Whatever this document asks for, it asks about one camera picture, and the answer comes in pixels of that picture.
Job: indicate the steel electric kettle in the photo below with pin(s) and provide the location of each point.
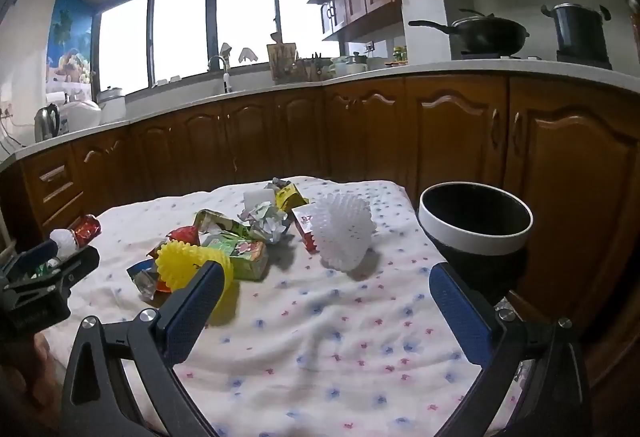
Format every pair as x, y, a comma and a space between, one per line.
46, 123

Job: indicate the person's left hand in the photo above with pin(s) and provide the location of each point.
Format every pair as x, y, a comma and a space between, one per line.
27, 367

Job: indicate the white containers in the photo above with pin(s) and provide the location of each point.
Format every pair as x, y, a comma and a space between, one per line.
350, 64

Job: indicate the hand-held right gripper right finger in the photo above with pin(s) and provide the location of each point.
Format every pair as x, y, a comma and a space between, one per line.
457, 312

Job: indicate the white rice cooker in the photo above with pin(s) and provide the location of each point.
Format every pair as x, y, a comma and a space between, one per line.
80, 114

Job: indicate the orange snack wrapper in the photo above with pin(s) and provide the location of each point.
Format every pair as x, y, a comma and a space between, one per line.
145, 282

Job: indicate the white kitchen countertop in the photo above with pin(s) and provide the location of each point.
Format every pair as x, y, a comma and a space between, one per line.
450, 67

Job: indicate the yellow foam fruit net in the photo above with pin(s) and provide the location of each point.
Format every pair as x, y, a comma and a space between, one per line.
175, 267

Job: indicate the blue wall poster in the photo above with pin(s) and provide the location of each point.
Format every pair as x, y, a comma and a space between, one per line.
67, 42

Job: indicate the black bin with white rim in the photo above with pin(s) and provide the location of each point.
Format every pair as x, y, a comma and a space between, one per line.
475, 237

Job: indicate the utensil holder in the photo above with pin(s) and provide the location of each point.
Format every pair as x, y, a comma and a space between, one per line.
310, 68

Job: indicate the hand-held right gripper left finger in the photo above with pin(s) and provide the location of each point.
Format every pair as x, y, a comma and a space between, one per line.
192, 312

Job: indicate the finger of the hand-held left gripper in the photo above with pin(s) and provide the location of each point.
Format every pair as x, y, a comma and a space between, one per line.
35, 254
70, 269

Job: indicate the red milk carton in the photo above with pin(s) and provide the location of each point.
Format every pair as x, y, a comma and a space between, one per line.
302, 227

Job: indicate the black wok with lid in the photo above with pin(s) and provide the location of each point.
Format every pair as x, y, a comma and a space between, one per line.
485, 34

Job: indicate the red and white snack wrapper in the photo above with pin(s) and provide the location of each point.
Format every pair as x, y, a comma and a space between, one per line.
75, 234

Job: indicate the yellow snack packet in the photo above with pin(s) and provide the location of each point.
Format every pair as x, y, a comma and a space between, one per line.
287, 197

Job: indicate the chrome faucet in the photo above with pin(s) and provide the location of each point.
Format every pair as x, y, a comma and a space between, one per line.
225, 74

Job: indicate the white foam fruit net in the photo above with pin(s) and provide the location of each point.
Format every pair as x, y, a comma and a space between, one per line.
340, 227

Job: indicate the kitchen window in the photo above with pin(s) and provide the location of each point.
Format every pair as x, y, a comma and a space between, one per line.
180, 32

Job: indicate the dark stockpot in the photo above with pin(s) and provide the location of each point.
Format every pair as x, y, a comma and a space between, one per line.
577, 32

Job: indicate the crumpled silver wrapper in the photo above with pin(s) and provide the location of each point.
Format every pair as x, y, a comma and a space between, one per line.
265, 222

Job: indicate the white foam block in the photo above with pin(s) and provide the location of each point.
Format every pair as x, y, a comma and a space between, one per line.
257, 197

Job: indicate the green condiment jars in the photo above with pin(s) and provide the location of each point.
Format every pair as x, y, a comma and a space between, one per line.
399, 54

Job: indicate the white lidded pot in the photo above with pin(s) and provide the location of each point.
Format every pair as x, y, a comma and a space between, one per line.
112, 104

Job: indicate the wooden base cabinets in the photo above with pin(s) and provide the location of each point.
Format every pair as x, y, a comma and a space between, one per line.
350, 132

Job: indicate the green foil wrapper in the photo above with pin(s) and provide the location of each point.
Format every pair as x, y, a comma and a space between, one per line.
215, 219

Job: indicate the green milk carton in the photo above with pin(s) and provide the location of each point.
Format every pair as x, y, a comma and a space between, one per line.
245, 257

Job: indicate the wooden cutting board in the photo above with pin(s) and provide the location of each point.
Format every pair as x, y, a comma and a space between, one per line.
281, 62

